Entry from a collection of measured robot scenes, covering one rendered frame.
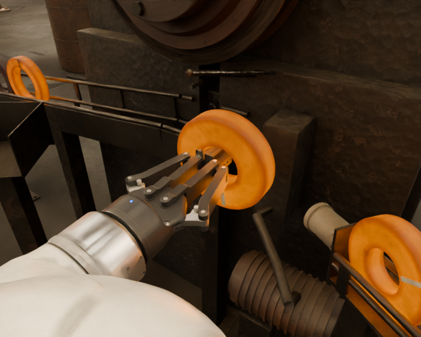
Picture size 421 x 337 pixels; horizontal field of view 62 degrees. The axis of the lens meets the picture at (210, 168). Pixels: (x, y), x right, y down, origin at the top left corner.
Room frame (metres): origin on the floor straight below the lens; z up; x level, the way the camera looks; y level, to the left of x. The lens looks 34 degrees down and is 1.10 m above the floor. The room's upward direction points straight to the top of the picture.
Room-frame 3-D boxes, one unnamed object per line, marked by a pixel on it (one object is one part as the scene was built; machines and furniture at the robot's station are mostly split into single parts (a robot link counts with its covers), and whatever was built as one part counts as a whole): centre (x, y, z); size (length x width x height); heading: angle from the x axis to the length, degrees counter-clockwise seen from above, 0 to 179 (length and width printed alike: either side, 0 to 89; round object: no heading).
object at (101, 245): (0.24, 0.11, 0.83); 0.09 x 0.06 x 0.09; 55
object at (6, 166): (0.81, 0.60, 0.36); 0.26 x 0.20 x 0.72; 91
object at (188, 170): (0.37, 0.04, 0.84); 0.11 x 0.01 x 0.04; 147
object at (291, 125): (0.64, -0.16, 0.68); 0.11 x 0.08 x 0.24; 146
